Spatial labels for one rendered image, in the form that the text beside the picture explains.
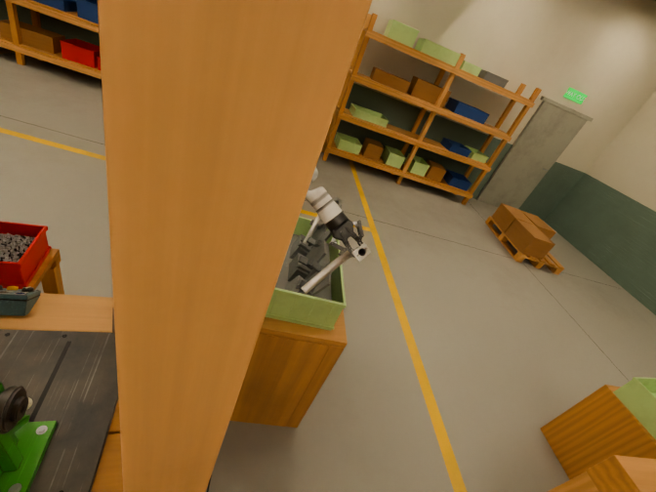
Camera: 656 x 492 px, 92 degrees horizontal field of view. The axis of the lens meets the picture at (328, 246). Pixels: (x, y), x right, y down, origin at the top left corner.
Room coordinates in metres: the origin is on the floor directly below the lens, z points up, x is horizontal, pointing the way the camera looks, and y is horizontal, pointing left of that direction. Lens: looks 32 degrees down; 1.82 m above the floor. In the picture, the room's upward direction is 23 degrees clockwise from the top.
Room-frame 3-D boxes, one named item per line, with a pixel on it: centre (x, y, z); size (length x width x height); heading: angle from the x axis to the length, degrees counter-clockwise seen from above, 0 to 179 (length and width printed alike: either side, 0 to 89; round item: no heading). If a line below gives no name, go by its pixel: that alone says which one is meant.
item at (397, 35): (6.03, -0.69, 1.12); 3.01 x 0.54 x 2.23; 107
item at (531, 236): (5.23, -3.01, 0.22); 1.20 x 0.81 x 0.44; 12
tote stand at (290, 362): (1.22, 0.10, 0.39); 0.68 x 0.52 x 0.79; 16
